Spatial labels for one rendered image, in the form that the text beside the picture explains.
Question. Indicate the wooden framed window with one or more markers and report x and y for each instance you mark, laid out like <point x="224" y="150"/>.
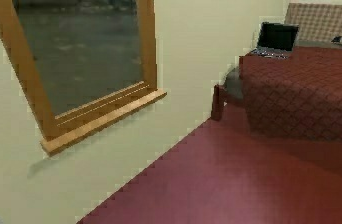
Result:
<point x="82" y="60"/>

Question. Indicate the black open laptop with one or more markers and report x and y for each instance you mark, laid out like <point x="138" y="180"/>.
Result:
<point x="275" y="38"/>

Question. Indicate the bed with red quilted cover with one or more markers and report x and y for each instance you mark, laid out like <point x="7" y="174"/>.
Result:
<point x="305" y="93"/>

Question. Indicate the dark red bed leg post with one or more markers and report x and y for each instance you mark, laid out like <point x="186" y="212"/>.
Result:
<point x="218" y="102"/>

